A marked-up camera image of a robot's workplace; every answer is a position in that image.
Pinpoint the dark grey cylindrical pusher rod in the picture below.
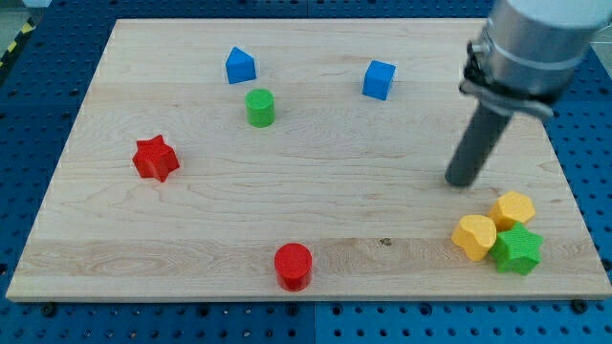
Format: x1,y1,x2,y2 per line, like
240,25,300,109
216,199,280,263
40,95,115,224
445,103,511,187

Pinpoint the yellow heart block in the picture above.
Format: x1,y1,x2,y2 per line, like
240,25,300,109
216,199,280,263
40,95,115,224
450,214,497,262

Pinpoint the green cylinder block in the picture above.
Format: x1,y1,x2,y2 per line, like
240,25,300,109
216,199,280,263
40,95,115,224
245,89,275,128

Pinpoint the yellow hexagon block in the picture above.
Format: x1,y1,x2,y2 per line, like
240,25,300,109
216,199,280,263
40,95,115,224
488,191,536,232

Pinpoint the light wooden board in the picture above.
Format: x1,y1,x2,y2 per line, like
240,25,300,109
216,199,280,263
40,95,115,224
7,19,611,302

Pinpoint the green star block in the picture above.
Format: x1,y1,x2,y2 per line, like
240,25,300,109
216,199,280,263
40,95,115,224
489,222,544,276

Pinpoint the red cylinder block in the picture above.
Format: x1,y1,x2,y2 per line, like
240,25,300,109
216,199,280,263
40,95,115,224
273,243,313,291

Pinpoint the blue triangular prism block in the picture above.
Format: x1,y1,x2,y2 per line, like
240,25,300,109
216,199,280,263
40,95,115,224
225,47,256,84

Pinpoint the red star block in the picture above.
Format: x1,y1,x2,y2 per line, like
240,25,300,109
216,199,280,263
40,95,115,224
132,135,180,183

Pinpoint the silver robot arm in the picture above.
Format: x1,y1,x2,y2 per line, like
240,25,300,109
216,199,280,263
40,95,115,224
445,0,611,187

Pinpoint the blue cube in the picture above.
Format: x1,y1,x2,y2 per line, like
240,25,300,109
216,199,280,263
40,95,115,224
361,60,396,100

